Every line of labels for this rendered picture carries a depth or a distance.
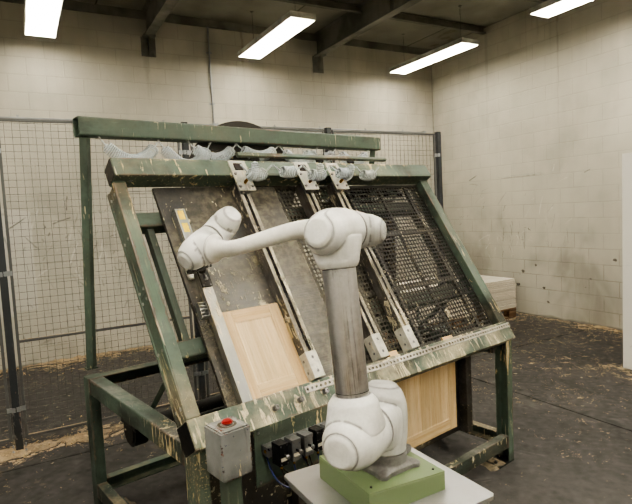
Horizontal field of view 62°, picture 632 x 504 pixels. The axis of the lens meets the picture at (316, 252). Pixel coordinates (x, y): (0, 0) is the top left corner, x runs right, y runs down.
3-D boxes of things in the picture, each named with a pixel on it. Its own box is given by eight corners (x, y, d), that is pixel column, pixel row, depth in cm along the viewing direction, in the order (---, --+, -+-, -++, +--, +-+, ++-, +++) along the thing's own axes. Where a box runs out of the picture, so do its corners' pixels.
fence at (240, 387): (238, 406, 217) (242, 403, 214) (171, 213, 250) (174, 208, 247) (249, 402, 220) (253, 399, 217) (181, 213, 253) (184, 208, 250)
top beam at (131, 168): (109, 188, 239) (114, 174, 232) (103, 170, 242) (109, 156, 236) (422, 184, 378) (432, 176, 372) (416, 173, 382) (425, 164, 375)
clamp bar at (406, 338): (401, 353, 280) (431, 335, 263) (315, 173, 321) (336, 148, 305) (413, 350, 286) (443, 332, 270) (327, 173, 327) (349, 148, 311)
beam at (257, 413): (185, 459, 201) (195, 452, 193) (176, 428, 205) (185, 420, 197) (503, 344, 340) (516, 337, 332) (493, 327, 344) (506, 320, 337)
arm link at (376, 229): (342, 210, 180) (323, 209, 168) (392, 210, 171) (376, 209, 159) (342, 248, 180) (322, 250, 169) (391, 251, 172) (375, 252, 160)
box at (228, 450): (223, 486, 179) (220, 434, 177) (206, 473, 188) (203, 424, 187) (253, 473, 186) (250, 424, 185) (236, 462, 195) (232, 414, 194)
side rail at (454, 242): (486, 329, 339) (499, 322, 331) (409, 189, 377) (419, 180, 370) (493, 327, 344) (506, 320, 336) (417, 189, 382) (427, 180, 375)
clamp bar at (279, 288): (304, 384, 238) (332, 365, 222) (219, 173, 280) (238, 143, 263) (321, 379, 245) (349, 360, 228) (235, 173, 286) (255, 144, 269)
